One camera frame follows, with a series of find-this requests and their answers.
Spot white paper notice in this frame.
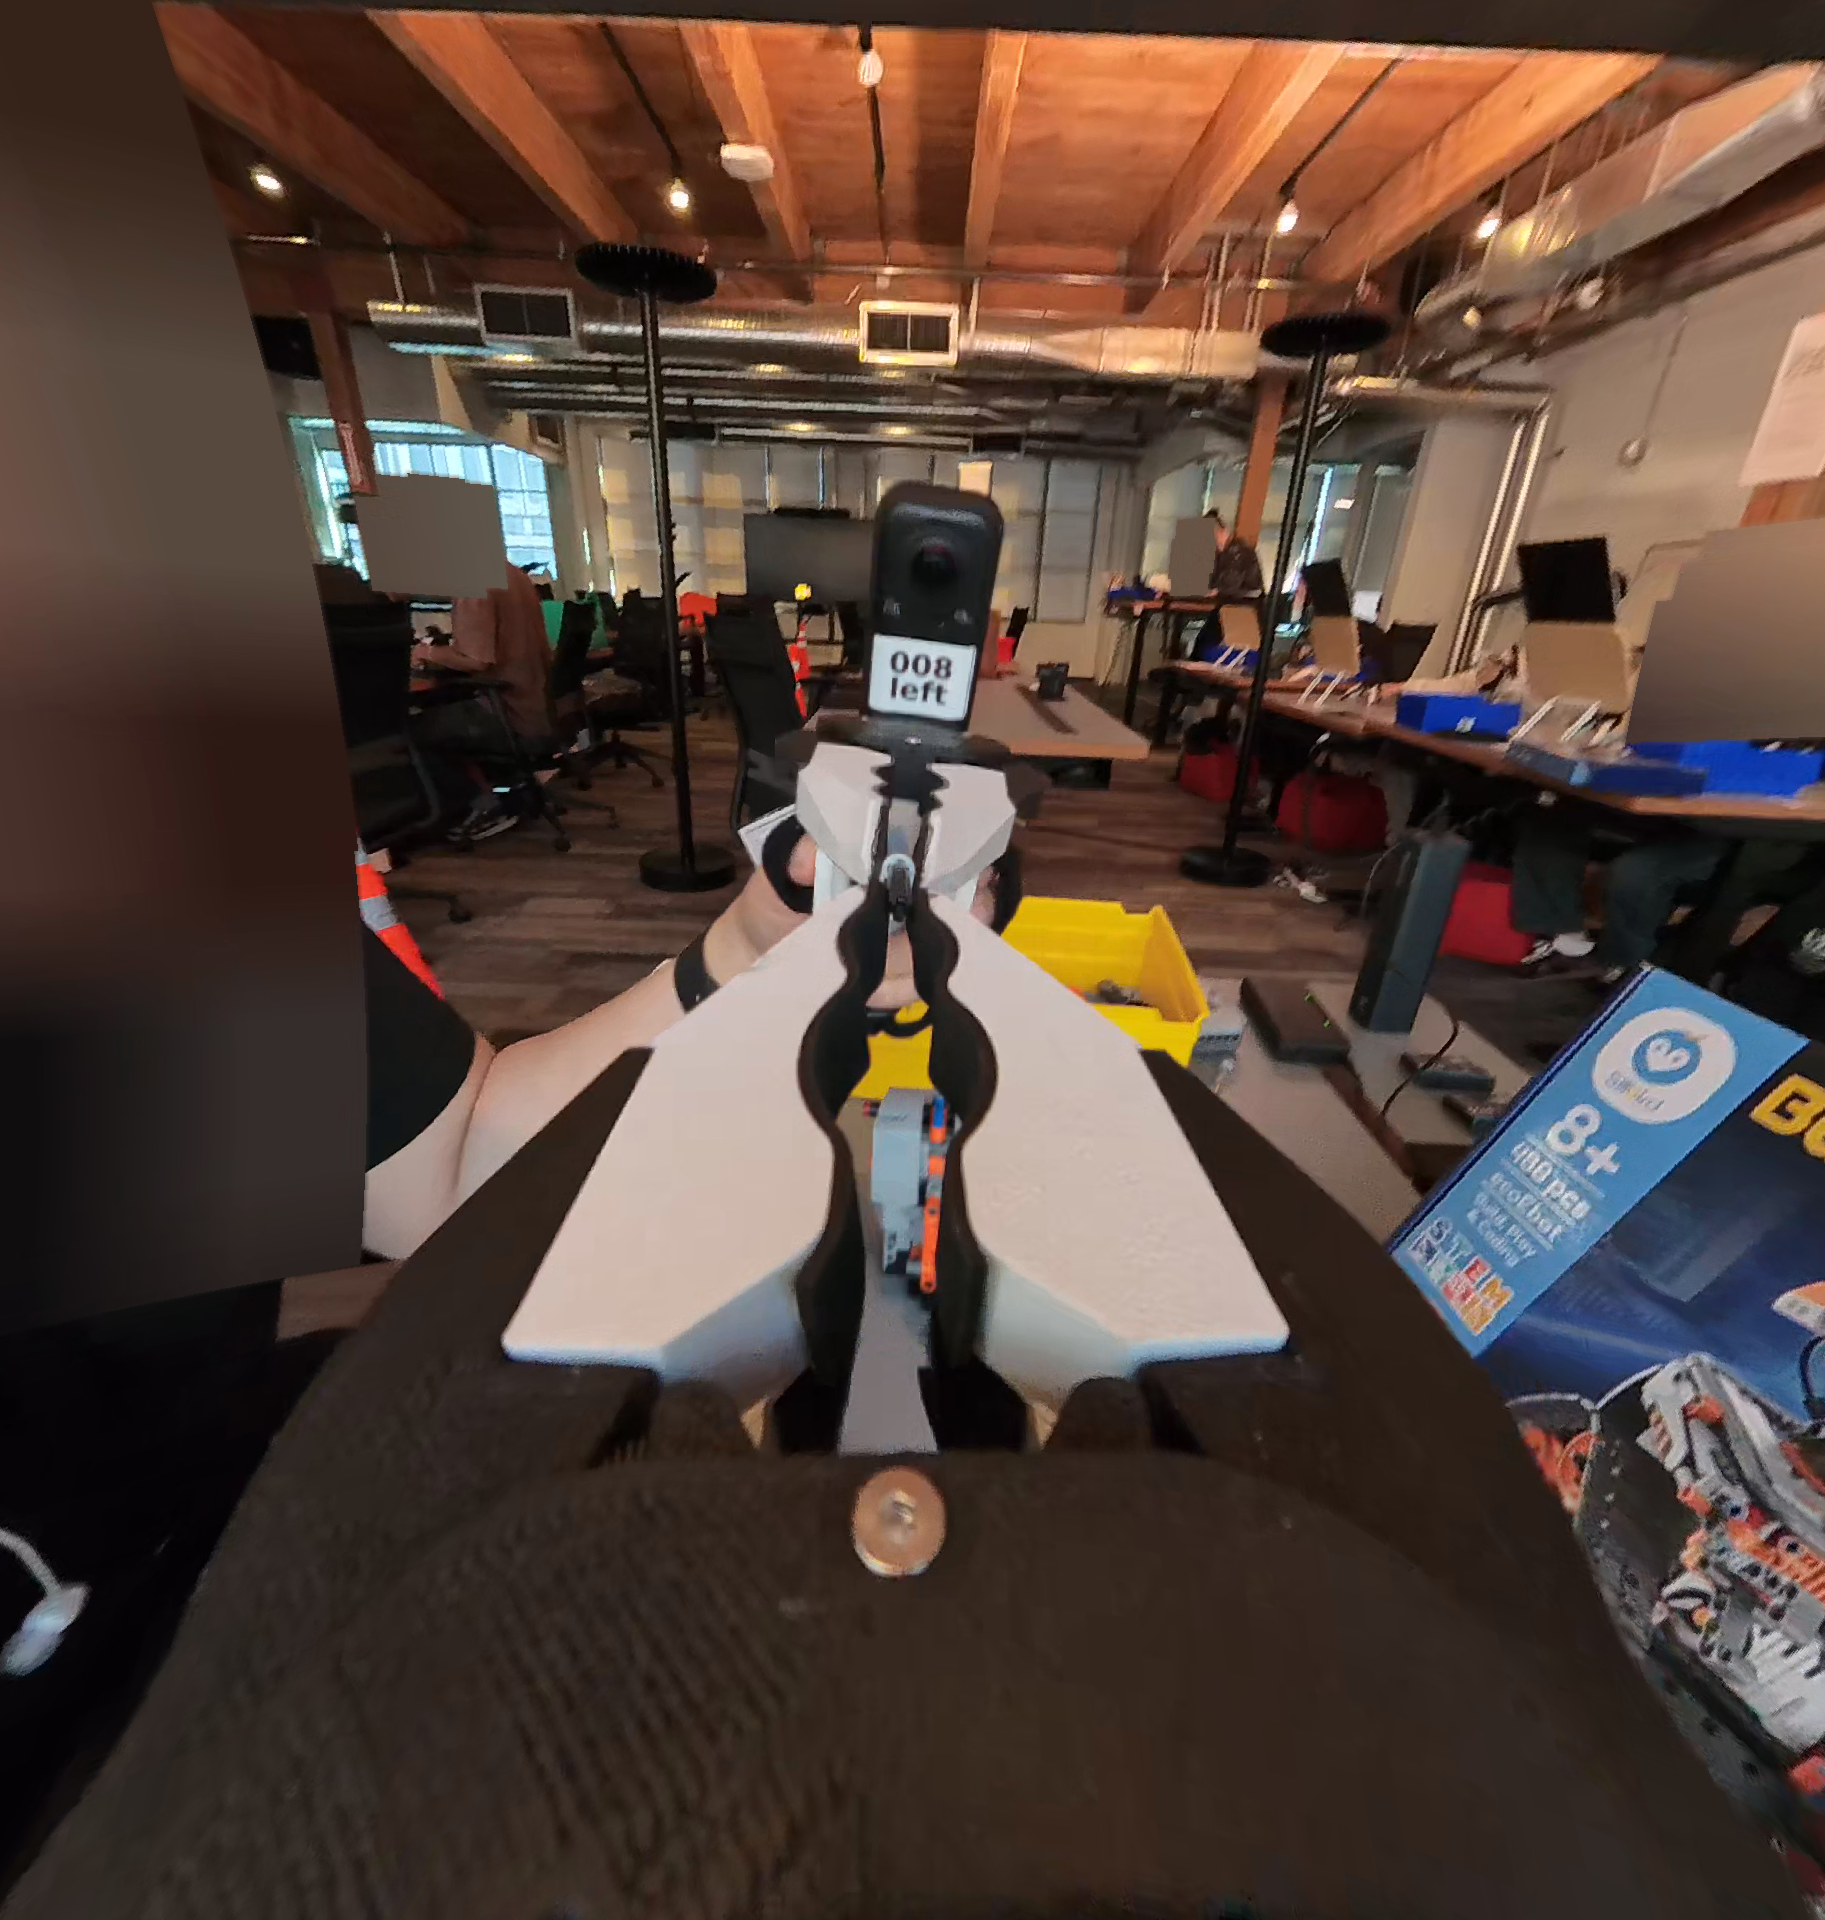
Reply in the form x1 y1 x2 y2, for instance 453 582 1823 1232
1740 306 1825 489

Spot light wooden table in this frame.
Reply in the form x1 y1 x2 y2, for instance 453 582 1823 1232
973 675 1150 788

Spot person's left forearm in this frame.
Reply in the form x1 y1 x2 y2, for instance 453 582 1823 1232
364 959 735 1262

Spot orange traffic cone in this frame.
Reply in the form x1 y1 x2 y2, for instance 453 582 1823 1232
354 843 445 999

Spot black computer tower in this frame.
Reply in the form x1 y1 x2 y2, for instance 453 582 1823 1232
1351 831 1472 1038

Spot white drawstring cord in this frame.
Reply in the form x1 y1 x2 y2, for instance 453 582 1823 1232
0 1499 93 1677

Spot robot kit box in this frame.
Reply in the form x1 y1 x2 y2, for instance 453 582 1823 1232
1388 964 1825 1920

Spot person's left hand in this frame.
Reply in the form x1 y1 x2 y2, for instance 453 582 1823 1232
703 831 854 999

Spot yellow parts bin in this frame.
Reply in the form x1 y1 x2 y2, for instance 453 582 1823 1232
852 895 1211 1103

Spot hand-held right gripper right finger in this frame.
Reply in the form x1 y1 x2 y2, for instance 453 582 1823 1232
912 891 1293 1449

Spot black screen on cardboard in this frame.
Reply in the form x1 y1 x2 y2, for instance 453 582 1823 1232
1516 538 1642 707

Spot black floor lamp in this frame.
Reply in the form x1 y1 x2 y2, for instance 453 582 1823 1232
574 240 741 894

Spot person's black clothing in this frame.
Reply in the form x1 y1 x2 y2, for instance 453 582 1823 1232
0 936 480 1920

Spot black computer monitor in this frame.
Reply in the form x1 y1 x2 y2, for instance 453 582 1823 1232
743 514 873 602

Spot grey orange brick model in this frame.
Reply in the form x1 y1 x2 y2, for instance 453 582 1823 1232
871 1087 952 1292

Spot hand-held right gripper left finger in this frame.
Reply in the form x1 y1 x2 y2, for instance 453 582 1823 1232
501 885 877 1449

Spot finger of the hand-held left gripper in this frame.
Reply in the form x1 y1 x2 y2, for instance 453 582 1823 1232
794 746 896 908
912 757 1023 902

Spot long wooden desk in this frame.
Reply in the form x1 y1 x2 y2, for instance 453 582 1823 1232
1153 652 1825 828

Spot red bag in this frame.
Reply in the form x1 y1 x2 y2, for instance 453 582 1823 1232
1438 862 1538 964
1274 772 1390 858

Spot flat black box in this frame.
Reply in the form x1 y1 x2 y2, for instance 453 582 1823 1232
1242 974 1351 1067

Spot black office chair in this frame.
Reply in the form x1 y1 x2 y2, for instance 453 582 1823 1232
707 600 812 819
324 600 474 920

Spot silver ventilation duct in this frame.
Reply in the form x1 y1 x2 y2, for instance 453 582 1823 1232
373 297 1274 395

